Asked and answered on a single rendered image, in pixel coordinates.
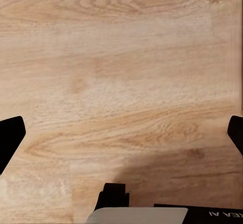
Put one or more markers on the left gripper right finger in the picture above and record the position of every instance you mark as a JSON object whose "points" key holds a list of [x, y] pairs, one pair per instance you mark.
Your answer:
{"points": [[235, 131]]}

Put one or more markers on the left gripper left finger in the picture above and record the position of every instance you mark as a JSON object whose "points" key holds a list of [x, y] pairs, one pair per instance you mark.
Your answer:
{"points": [[12, 131]]}

